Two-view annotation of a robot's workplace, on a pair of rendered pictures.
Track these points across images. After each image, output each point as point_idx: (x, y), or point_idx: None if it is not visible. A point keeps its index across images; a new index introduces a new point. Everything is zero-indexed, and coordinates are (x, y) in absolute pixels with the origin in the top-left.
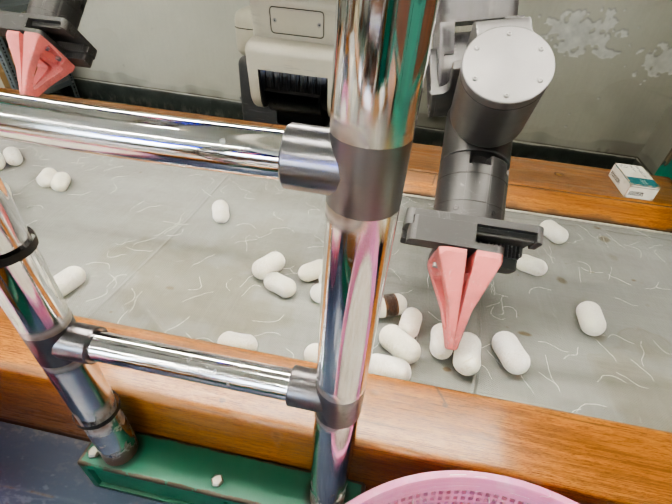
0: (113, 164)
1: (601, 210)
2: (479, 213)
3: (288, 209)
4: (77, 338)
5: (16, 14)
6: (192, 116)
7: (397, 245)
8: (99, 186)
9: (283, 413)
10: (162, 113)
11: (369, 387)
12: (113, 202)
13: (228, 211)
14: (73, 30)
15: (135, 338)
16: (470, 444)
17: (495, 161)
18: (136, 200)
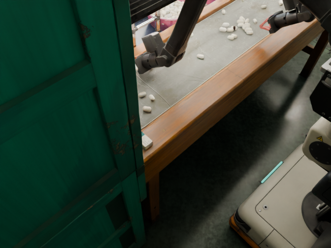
0: (239, 47)
1: (144, 129)
2: (144, 55)
3: (196, 69)
4: (153, 16)
5: (277, 13)
6: (258, 63)
7: (168, 80)
8: (227, 44)
9: (143, 43)
10: (263, 57)
11: (139, 51)
12: (218, 44)
13: (198, 56)
14: (269, 22)
15: (150, 19)
16: None
17: (148, 55)
18: (217, 47)
